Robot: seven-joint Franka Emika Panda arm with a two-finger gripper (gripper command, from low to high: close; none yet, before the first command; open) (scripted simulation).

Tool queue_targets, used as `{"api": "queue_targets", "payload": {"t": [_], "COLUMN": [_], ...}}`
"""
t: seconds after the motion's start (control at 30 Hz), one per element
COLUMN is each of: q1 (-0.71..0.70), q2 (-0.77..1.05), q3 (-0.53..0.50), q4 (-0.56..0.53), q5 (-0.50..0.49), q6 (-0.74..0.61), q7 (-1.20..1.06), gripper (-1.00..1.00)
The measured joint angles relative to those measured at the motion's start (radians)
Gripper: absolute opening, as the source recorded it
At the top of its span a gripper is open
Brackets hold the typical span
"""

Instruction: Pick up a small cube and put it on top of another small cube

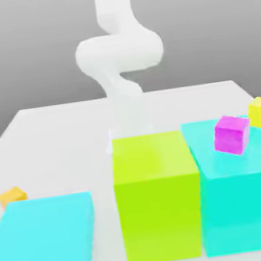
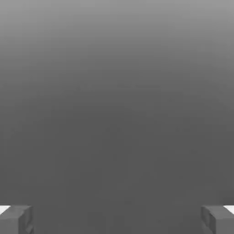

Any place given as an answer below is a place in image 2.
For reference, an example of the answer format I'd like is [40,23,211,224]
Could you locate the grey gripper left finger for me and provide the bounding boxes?
[0,205,35,234]

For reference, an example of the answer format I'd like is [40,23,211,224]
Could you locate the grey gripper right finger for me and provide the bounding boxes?
[200,205,234,234]

